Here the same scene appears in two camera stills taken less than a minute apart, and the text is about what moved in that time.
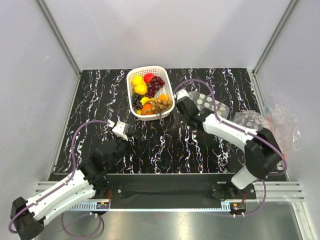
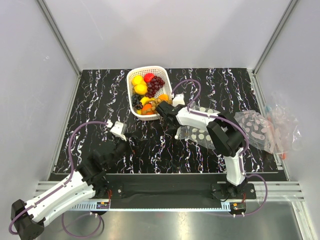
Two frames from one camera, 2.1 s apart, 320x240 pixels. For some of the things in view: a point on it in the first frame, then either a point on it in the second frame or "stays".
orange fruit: [146, 110] stays
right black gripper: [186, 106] → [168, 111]
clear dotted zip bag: [204, 101] → [200, 136]
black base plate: [174, 186] stays
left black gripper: [132, 149] stays
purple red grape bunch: [154, 86] stays
